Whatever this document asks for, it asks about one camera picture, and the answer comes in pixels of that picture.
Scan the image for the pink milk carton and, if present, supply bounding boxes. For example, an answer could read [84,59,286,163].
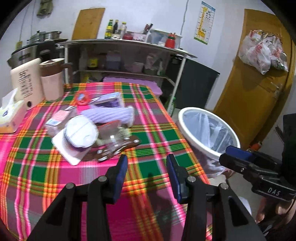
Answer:
[45,110,71,137]

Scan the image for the black cloth cover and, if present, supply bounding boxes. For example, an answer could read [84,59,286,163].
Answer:
[166,56,220,110]

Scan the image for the steel steamer pots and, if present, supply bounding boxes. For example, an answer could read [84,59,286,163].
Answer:
[27,31,62,44]

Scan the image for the green glass bottle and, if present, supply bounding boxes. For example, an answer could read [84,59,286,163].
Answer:
[104,19,113,39]

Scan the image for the cream water dispenser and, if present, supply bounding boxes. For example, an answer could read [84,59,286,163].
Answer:
[10,58,45,110]

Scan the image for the white trash bin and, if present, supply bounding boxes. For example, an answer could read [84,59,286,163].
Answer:
[177,106,241,179]

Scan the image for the green hanging cloth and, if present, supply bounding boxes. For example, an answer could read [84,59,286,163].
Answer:
[37,0,53,16]

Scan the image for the metal shelf unit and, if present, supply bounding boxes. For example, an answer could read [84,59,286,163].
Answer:
[59,39,193,109]

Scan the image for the red jelly cup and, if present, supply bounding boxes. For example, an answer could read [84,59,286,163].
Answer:
[75,91,90,106]

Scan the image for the hanging plastic bags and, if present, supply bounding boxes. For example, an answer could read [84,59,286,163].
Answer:
[238,30,288,75]

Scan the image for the purple milk carton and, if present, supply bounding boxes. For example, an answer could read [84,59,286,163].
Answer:
[89,92,125,108]

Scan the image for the white yogurt cup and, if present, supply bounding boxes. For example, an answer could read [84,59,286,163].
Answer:
[64,115,99,149]

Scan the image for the red thermos bottle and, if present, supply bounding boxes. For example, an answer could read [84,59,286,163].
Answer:
[165,33,176,49]

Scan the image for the clear plastic container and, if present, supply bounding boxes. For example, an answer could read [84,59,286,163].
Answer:
[147,29,182,49]

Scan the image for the green detergent bottle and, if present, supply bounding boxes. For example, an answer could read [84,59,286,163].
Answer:
[167,97,176,116]

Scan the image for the giraffe height chart poster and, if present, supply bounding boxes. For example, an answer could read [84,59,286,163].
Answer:
[194,1,215,45]

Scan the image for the clear oil bottle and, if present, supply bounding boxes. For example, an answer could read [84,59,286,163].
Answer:
[118,22,127,39]

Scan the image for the purple foam net sleeve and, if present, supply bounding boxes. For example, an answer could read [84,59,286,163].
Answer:
[81,106,134,127]

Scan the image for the person right hand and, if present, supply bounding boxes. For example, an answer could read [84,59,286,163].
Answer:
[255,197,295,228]

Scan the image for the dark sauce bottle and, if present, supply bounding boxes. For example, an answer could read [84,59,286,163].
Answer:
[112,20,119,34]

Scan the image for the translucent trash bag liner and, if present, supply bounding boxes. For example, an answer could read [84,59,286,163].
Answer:
[182,110,236,178]

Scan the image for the wooden cutting board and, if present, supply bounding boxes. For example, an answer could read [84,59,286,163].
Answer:
[72,8,105,40]

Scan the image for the steel rice cooker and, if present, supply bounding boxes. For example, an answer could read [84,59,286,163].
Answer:
[7,40,56,69]

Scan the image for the plaid tablecloth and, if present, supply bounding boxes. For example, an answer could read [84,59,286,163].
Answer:
[1,82,208,240]

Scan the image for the white tissue box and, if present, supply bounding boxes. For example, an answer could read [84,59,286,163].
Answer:
[0,88,27,134]

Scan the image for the wooden door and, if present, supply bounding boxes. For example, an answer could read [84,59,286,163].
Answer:
[214,9,295,149]

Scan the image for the pink brown kettle jug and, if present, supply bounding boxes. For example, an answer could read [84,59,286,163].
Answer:
[39,58,73,101]

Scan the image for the pink lidded storage box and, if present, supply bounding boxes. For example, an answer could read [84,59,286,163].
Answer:
[102,76,163,96]

